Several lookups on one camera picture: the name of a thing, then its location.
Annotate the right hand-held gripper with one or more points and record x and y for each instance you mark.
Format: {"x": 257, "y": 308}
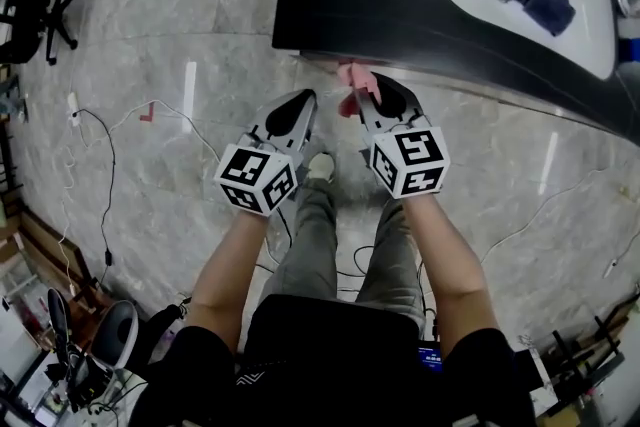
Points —
{"x": 415, "y": 165}

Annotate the wooden shelf frame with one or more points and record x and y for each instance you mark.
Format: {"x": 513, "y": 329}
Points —
{"x": 55, "y": 255}

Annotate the pink knitted cloth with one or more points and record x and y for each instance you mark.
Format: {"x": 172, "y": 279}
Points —
{"x": 357, "y": 75}

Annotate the navy blue cloth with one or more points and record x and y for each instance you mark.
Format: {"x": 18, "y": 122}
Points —
{"x": 545, "y": 5}

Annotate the person's black shirt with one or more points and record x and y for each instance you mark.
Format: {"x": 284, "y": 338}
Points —
{"x": 325, "y": 365}

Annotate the person's grey trousers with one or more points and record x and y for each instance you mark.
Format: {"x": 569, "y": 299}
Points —
{"x": 310, "y": 240}

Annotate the black metal rack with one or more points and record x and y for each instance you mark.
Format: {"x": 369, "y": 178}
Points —
{"x": 595, "y": 375}

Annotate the white plug adapter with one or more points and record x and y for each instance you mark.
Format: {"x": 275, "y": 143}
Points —
{"x": 611, "y": 267}

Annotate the blue plastic cup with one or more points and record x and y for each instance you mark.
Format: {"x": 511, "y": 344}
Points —
{"x": 631, "y": 51}

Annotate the person's left forearm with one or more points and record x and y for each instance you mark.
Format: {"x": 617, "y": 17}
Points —
{"x": 225, "y": 275}

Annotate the grey office chair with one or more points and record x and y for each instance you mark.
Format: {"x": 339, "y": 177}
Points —
{"x": 117, "y": 330}

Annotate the black office chair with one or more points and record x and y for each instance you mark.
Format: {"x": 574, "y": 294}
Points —
{"x": 22, "y": 22}

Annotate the person's right forearm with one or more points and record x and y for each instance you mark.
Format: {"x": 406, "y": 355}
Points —
{"x": 440, "y": 265}

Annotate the small blue screen device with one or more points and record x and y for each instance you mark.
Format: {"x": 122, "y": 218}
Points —
{"x": 430, "y": 357}

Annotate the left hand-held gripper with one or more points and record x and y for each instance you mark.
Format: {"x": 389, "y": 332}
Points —
{"x": 255, "y": 180}

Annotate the white power strip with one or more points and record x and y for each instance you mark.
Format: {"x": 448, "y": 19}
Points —
{"x": 74, "y": 107}

